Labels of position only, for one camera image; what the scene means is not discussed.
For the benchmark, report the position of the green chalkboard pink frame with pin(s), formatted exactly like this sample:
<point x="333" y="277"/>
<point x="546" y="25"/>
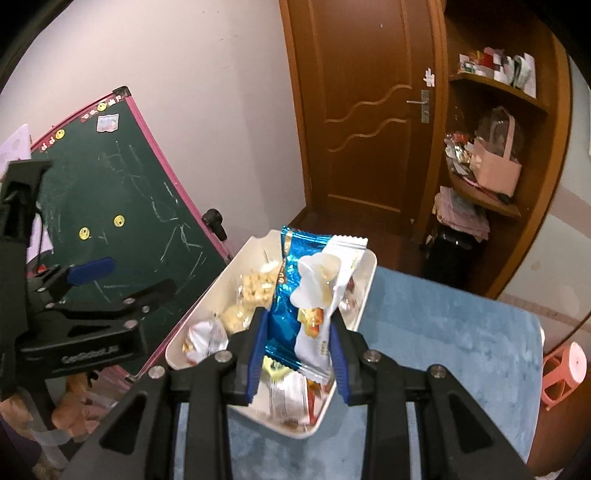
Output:
<point x="129" y="184"/>

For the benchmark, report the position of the blue table cloth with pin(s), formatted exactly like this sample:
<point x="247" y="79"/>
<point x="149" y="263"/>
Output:
<point x="438" y="346"/>

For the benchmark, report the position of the green snack packet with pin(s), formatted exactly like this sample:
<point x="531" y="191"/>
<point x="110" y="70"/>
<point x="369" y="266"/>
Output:
<point x="279" y="371"/>

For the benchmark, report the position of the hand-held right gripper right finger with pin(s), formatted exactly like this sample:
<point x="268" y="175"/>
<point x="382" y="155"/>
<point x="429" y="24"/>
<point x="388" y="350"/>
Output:
<point x="340" y="364"/>

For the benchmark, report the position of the white door hook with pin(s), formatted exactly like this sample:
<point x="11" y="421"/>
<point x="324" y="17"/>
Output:
<point x="430" y="77"/>

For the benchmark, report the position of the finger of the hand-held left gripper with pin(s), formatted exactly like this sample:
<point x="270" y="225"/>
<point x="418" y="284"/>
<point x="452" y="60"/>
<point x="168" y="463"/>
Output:
<point x="138" y="300"/>
<point x="92" y="270"/>

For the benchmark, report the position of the pile of shiny wrappers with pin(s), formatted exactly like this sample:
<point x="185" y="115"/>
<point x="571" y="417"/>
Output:
<point x="459" y="152"/>

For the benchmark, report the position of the pink gift basket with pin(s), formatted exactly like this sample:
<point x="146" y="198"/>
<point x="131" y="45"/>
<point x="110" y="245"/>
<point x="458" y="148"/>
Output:
<point x="498" y="177"/>

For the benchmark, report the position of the pile of small boxes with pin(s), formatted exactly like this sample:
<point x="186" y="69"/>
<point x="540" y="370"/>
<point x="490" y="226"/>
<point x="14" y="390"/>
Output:
<point x="521" y="69"/>

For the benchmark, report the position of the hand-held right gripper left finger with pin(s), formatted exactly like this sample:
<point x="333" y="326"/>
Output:
<point x="256" y="355"/>

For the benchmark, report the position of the wooden corner shelf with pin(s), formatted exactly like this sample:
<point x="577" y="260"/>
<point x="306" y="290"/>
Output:
<point x="549" y="184"/>

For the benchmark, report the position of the person's left hand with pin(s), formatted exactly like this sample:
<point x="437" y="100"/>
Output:
<point x="69" y="410"/>

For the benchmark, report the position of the black easel knob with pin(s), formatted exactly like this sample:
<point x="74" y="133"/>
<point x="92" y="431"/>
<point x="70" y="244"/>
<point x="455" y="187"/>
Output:
<point x="213" y="221"/>

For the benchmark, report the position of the pale floral wardrobe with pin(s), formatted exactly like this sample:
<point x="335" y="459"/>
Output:
<point x="563" y="277"/>

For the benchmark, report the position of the pink plastic stool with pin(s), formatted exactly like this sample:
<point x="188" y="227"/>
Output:
<point x="570" y="364"/>

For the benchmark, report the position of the brown wooden door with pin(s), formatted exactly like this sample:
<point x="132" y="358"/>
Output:
<point x="360" y="69"/>

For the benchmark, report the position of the blue and white foil packet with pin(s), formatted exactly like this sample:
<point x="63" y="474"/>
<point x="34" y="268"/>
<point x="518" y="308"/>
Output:
<point x="286" y="323"/>

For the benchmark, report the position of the red white snack packet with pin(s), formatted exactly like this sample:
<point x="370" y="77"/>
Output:
<point x="203" y="339"/>

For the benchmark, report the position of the red white candy packet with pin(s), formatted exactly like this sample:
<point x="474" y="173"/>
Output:
<point x="288" y="399"/>

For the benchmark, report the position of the black trash bin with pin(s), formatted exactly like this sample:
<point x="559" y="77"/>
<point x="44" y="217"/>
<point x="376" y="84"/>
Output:
<point x="450" y="263"/>

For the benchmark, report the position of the folded pink cloth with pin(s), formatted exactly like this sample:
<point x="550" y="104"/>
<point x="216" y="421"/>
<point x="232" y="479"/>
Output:
<point x="461" y="212"/>

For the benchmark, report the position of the white plastic storage bin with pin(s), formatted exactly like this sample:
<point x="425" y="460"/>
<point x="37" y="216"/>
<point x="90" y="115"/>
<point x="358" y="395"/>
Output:
<point x="217" y="286"/>

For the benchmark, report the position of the white dark-red snack packet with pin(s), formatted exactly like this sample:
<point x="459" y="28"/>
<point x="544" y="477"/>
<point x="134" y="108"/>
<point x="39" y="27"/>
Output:
<point x="353" y="295"/>

